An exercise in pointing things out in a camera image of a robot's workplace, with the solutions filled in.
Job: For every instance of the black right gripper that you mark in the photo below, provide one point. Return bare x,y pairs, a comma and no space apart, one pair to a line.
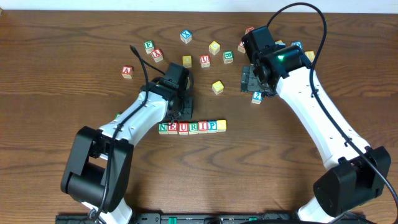
250,82

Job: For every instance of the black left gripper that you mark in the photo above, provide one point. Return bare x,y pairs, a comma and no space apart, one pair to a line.
185,108

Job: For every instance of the red u block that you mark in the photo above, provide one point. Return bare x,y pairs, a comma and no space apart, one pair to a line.
205,61
183,128

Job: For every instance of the red E wooden block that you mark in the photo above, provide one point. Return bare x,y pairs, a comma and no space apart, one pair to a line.
172,128

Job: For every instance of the green R wooden block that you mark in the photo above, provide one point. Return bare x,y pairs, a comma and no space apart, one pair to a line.
193,128

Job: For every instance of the green N wooden block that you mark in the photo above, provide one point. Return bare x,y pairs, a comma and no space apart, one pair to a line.
163,128

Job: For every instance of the red i block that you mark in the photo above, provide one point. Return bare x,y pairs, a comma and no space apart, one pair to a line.
202,127
241,47

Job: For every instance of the blue P wooden block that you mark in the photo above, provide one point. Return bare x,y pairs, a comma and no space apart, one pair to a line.
212,127

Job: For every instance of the yellow S wooden block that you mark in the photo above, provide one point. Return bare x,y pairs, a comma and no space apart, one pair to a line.
221,125

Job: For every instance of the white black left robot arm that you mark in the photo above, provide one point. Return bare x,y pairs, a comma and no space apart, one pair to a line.
98,168

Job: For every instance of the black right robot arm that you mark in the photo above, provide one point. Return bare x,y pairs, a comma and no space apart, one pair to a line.
355,172

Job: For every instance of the blue 2 wooden block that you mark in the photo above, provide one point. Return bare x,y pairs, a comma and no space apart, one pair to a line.
257,98

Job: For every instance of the yellow Q wooden block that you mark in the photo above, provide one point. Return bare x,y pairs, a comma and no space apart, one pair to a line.
217,87

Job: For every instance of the green B wooden block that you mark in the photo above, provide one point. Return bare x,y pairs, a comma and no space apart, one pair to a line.
228,56

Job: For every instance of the yellow block left middle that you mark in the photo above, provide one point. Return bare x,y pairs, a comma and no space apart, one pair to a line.
187,61

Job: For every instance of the yellow block upper right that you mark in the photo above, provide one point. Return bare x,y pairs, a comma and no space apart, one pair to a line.
279,41

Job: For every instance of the yellow block upper centre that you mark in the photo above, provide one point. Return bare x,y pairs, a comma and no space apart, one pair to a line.
214,47

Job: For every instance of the red block far top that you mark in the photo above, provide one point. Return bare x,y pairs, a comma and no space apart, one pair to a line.
247,30

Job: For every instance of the red X wooden block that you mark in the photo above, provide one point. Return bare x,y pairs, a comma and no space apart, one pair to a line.
157,55

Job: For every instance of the blue D block upper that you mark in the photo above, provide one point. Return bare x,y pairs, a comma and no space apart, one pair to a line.
298,44

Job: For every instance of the red A wooden block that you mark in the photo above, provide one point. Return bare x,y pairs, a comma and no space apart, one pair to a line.
127,72

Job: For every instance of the yellow 8 wooden block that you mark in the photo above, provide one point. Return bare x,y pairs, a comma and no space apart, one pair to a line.
310,55

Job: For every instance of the green F wooden block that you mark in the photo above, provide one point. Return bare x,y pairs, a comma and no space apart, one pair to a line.
149,46

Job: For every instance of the blue X wooden block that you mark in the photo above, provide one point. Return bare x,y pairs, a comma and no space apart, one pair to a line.
186,36

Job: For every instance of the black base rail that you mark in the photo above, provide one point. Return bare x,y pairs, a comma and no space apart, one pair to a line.
155,218

